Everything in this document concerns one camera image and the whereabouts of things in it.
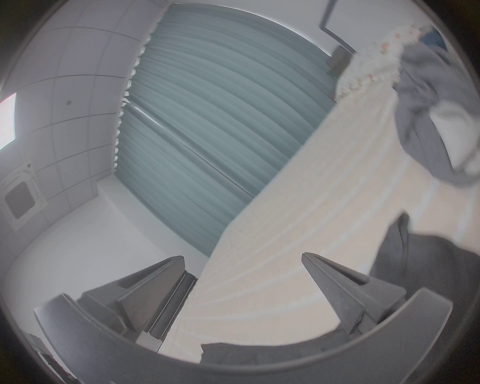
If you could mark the blue-green curtain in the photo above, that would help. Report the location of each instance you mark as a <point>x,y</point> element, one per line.
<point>210,120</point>

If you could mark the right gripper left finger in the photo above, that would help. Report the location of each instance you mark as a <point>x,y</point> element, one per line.
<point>146,290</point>

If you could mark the ceiling light panel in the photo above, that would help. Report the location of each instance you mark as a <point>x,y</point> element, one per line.
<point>7,120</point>

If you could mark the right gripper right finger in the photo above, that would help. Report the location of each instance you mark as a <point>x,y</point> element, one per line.
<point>348,296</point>

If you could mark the white printed pillow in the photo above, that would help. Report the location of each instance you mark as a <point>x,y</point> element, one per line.
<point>371,63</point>

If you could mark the black garment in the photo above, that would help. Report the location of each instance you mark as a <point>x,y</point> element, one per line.
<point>423,262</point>

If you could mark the square ceiling air vent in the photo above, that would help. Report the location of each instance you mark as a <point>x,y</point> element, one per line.
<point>22,197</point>

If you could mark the pile of clothes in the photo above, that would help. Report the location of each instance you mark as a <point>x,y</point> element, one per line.
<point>423,97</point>

